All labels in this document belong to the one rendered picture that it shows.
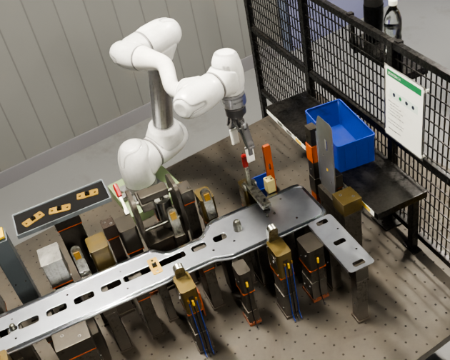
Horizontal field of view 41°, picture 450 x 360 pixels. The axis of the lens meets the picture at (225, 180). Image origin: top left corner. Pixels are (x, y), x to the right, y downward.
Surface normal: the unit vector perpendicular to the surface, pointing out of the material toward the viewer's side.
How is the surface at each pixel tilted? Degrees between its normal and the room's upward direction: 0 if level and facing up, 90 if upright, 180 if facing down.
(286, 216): 0
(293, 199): 0
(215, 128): 0
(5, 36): 90
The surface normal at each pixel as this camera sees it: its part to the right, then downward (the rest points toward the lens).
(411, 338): -0.17, -0.76
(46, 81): 0.53, 0.46
